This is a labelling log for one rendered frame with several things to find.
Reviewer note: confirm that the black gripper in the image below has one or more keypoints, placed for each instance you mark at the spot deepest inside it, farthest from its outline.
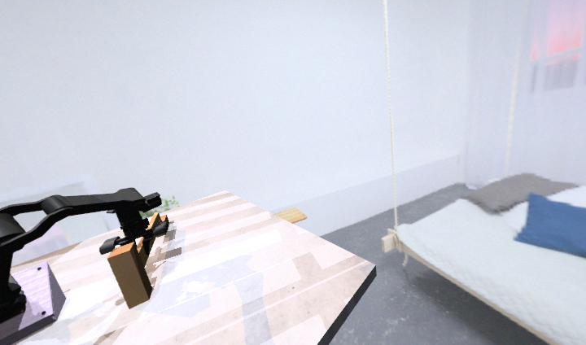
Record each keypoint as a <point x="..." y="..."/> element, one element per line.
<point x="132" y="230"/>

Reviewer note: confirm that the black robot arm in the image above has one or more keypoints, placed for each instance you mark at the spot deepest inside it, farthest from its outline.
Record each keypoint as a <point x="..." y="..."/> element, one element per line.
<point x="126" y="203"/>

